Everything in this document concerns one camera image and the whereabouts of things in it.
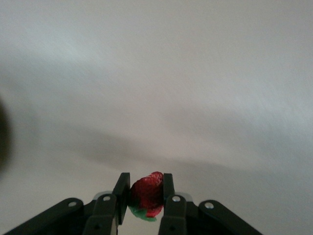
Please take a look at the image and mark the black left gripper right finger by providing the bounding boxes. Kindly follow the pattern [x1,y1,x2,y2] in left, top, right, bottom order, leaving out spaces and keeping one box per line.
[158,173,264,235]

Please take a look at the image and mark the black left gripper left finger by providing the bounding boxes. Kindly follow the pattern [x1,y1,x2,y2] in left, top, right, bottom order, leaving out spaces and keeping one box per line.
[2,173,131,235]

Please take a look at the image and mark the red strawberry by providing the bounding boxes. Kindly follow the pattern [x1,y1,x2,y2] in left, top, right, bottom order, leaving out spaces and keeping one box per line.
[128,171,164,222]

